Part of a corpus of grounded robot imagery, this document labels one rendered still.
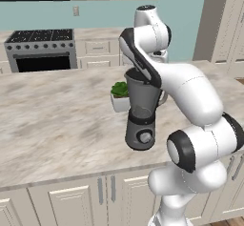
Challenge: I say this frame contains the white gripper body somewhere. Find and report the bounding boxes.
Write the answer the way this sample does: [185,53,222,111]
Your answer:
[121,50,170,67]

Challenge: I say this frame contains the steel oven with hob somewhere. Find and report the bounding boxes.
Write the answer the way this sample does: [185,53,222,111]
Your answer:
[3,29,78,73]

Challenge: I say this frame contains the black blender lid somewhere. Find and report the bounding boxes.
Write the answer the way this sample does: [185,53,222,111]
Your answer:
[124,68,151,84]

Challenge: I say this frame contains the green plant in white pot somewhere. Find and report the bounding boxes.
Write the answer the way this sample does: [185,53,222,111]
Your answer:
[110,81,132,113]

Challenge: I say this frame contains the cream base cupboards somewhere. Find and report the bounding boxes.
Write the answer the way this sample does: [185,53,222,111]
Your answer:
[75,38,124,70]

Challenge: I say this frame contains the tall cream cupboards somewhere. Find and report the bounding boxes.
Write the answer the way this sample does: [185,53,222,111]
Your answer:
[210,0,244,79]

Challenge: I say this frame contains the grey blender base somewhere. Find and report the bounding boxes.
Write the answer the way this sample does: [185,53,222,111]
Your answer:
[124,109,157,152]

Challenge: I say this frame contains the round blender knob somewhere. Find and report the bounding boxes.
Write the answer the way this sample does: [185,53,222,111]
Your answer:
[136,130,153,145]

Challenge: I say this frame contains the grey blender jar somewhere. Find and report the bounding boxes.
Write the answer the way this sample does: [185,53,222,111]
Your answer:
[124,72,169,126]

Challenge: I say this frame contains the cream island cupboard door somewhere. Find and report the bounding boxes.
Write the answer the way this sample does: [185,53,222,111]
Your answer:
[0,188,33,226]
[105,167,161,226]
[208,152,244,224]
[27,175,109,226]

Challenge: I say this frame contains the grey cupboard handle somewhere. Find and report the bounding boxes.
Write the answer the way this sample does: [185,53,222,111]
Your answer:
[232,160,244,182]
[110,174,117,203]
[96,176,105,206]
[226,154,236,175]

